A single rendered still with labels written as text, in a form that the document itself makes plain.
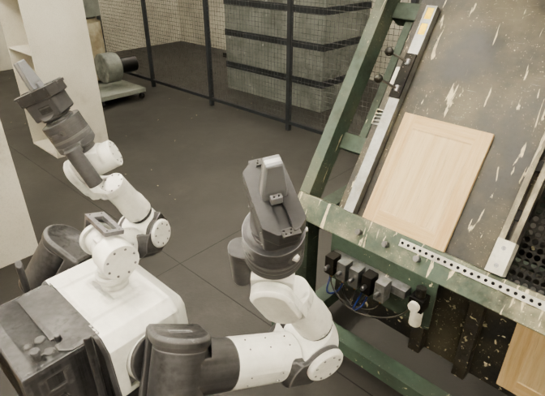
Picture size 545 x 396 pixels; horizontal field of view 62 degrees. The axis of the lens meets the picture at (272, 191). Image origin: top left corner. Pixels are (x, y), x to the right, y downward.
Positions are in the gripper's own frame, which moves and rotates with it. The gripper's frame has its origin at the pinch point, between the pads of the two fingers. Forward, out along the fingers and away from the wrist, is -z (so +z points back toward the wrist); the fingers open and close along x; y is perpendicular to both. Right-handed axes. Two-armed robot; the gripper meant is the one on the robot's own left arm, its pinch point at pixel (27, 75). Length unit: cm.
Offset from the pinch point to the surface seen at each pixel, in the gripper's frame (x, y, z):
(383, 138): 50, -98, 89
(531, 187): 98, -65, 105
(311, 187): 12, -93, 101
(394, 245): 46, -63, 119
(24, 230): -201, -118, 95
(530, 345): 87, -48, 169
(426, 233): 59, -65, 117
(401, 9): 69, -147, 52
